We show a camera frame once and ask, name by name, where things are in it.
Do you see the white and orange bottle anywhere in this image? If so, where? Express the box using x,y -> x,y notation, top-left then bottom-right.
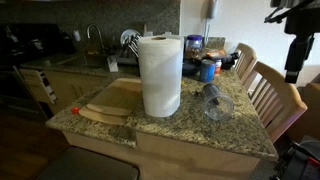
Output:
214,59 -> 222,76

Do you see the white paper towel roll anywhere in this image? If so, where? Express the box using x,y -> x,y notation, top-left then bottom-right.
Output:
138,36 -> 183,117

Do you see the dark blue bowl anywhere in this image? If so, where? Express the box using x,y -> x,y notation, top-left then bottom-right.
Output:
182,59 -> 201,76

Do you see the upper wooden cutting board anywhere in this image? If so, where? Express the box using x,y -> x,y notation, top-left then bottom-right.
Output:
86,78 -> 142,116

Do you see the wooden cutting board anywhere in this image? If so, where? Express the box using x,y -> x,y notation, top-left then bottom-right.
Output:
79,107 -> 127,125
86,78 -> 142,116

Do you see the dish rack with dishes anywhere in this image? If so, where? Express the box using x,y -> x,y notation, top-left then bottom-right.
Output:
117,29 -> 141,65

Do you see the glass jar blue lid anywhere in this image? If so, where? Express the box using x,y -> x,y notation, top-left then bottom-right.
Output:
185,35 -> 202,59

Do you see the blue tin can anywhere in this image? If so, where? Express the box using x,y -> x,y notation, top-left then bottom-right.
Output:
200,59 -> 215,82

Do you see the lower wooden cutting board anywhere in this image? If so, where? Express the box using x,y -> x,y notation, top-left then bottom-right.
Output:
79,107 -> 127,125

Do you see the clear plastic blender cup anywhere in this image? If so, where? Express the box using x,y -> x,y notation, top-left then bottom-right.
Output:
202,83 -> 234,121

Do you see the orange snack bag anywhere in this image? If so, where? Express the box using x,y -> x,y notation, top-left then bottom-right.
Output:
206,49 -> 227,59

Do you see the black tray on counter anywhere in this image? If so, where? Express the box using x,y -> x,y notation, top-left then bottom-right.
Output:
221,52 -> 240,70

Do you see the small red tomato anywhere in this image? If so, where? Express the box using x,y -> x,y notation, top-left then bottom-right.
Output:
71,107 -> 80,114

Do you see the far wooden chair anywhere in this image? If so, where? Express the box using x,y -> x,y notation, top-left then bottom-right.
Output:
235,43 -> 257,82

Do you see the wooden chair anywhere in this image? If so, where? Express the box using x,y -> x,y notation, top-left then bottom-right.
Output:
235,43 -> 257,82
246,61 -> 308,142

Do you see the chrome kitchen faucet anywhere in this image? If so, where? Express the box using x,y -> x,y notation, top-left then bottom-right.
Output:
86,23 -> 105,54

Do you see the near wooden chair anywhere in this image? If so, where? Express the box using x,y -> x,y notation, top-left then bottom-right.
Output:
246,61 -> 308,142

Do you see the black stove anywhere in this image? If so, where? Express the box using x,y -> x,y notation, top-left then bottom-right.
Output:
0,23 -> 65,121

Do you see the white wall phone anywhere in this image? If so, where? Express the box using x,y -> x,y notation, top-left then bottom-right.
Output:
204,0 -> 218,45

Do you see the black camera tripod mount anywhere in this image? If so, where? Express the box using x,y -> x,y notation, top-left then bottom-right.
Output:
264,0 -> 320,84

